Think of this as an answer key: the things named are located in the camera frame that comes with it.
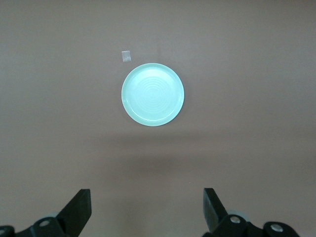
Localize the pale green round plate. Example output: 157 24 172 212
121 63 185 127

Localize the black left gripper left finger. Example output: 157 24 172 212
0 189 92 237

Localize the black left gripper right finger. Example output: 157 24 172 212
203 187 301 237

